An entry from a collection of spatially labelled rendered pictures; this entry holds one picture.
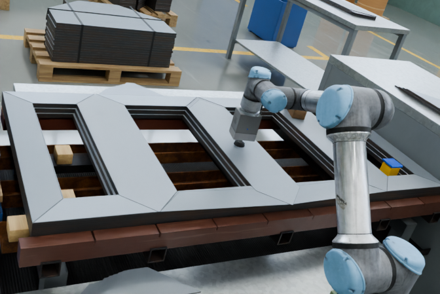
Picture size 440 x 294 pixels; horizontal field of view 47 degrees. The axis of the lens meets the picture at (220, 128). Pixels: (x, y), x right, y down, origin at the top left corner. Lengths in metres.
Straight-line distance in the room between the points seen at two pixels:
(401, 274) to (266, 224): 0.43
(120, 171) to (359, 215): 0.71
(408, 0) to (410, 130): 10.88
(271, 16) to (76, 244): 5.47
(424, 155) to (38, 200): 1.57
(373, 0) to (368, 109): 8.58
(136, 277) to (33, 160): 0.46
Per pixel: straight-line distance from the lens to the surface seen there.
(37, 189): 1.46
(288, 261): 1.72
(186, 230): 1.46
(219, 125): 1.99
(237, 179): 1.72
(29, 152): 1.61
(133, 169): 1.59
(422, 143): 2.31
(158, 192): 1.51
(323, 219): 1.74
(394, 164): 2.13
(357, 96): 1.35
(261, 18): 6.73
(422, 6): 12.87
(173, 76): 4.49
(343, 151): 1.34
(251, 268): 1.64
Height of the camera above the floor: 1.72
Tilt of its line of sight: 26 degrees down
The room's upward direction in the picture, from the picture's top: 15 degrees clockwise
